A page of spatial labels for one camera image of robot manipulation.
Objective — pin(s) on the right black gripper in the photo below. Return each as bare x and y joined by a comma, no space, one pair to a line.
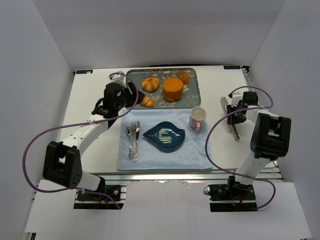
231,114

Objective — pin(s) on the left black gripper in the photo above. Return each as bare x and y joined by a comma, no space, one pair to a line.
132,94

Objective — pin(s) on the metal tongs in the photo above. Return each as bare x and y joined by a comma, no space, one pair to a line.
224,103

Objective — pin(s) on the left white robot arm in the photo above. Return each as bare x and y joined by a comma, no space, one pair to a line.
62,163

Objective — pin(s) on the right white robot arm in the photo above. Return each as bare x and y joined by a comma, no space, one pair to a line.
270,138

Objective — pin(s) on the striped croissant bread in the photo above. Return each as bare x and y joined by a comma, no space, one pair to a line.
147,102

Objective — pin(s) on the round striped bread bun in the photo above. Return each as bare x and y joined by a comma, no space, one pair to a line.
150,84

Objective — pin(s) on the orange cylindrical cake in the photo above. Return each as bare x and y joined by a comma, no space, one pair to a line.
172,89

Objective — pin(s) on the silver fork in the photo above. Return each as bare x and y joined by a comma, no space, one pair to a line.
133,128

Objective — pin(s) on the silver spoon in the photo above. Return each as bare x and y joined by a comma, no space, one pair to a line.
129,135

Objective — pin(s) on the pink mug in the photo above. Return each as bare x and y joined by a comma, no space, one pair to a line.
197,117

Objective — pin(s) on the small brown pastry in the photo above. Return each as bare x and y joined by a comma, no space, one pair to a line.
184,77

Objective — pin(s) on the dark blue leaf plate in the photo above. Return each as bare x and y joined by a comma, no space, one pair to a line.
165,136

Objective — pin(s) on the silver table knife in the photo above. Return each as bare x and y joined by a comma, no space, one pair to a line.
137,133

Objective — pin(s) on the light blue cloth mat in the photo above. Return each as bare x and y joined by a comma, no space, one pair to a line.
192,155

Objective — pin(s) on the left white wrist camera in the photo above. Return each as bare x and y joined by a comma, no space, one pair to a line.
118,78

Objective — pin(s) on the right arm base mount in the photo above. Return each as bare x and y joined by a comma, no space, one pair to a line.
227,200

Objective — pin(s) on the aluminium frame rail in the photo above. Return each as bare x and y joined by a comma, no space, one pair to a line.
202,176

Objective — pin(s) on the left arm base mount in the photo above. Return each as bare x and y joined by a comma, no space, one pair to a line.
112,198

